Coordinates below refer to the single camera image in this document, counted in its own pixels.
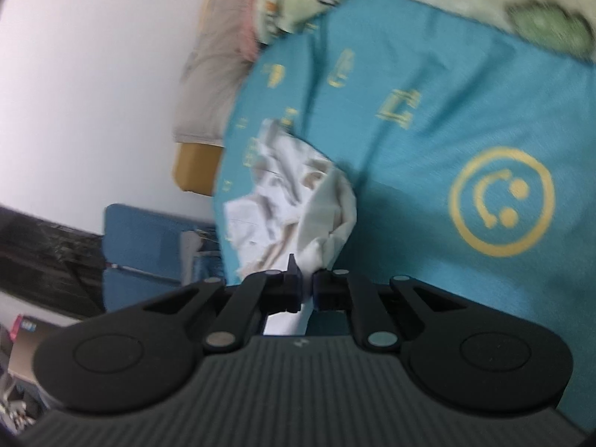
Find yellow bed headboard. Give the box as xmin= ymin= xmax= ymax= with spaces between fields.
xmin=173 ymin=143 xmax=223 ymax=197

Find dark barred window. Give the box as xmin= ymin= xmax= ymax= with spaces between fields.
xmin=1 ymin=207 xmax=106 ymax=319

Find blue covered chair far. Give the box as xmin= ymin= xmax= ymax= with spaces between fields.
xmin=102 ymin=269 xmax=181 ymax=313

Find pink fluffy blanket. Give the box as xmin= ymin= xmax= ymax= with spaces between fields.
xmin=238 ymin=0 xmax=261 ymax=63

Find white t-shirt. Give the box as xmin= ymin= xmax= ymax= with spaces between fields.
xmin=223 ymin=119 xmax=356 ymax=336

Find teal patterned bed sheet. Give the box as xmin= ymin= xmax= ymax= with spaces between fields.
xmin=213 ymin=0 xmax=595 ymax=429

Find grey cloth on chair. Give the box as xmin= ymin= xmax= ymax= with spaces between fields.
xmin=180 ymin=229 xmax=223 ymax=286

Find grey pillow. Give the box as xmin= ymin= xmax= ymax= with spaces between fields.
xmin=173 ymin=0 xmax=251 ymax=146

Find blue covered chair near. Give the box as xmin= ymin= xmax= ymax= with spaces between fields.
xmin=102 ymin=204 xmax=219 ymax=286

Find blue covered chair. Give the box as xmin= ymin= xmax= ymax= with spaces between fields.
xmin=102 ymin=204 xmax=219 ymax=286
xmin=102 ymin=269 xmax=181 ymax=313

